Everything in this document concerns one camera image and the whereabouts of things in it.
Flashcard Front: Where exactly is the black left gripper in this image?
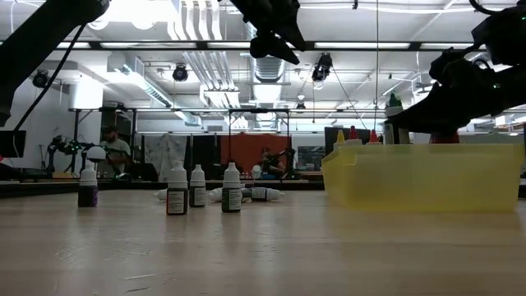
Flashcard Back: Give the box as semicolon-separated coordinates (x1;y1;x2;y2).
229;0;307;66

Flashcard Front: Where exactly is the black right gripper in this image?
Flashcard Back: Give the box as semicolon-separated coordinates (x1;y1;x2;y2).
388;61;526;135

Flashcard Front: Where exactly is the green Chefmaster candy color bottle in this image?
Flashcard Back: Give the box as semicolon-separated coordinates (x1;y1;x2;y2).
384;92;411;145

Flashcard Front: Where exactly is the small green food coloring bottle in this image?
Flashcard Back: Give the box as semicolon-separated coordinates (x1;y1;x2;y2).
221;162;242;214

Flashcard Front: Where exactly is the small red food coloring bottle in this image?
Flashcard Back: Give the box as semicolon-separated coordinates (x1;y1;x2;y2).
165;160;189;216

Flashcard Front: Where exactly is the small purple food coloring bottle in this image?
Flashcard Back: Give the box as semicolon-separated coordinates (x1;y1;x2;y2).
77;164;99;208

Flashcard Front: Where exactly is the person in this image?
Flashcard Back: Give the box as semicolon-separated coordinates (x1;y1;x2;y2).
261;146;288;178
429;131;460;145
98;124;132;176

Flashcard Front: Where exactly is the yellow translucent plastic bin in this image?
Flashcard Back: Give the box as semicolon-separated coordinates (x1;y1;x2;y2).
321;142;525;214

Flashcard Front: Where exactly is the black display screen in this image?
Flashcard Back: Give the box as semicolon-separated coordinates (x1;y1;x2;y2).
324;126;373;146

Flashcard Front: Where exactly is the black ceiling spotlight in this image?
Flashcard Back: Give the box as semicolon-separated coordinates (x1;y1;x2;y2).
31;69;50;90
172;63;190;83

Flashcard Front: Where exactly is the orange partition panel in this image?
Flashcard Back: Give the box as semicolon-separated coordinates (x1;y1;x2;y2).
220;133;291;173

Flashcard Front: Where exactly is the black overhead light bar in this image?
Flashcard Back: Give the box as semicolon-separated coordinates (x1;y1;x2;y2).
0;39;526;52

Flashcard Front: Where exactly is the grey patterned panel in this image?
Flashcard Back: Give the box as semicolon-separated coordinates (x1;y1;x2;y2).
143;134;188;182

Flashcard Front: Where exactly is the white round object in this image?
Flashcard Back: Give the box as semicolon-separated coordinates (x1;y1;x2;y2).
86;146;107;163

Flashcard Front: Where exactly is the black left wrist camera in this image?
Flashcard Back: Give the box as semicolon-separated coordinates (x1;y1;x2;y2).
248;36;273;59

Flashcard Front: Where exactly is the silver ventilation duct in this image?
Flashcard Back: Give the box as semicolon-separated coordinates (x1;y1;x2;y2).
242;0;301;83

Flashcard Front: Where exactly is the black hanging camera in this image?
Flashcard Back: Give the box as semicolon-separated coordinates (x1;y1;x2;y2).
311;52;334;83

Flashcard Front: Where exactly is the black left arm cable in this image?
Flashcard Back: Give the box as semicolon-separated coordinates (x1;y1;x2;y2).
11;22;87;135

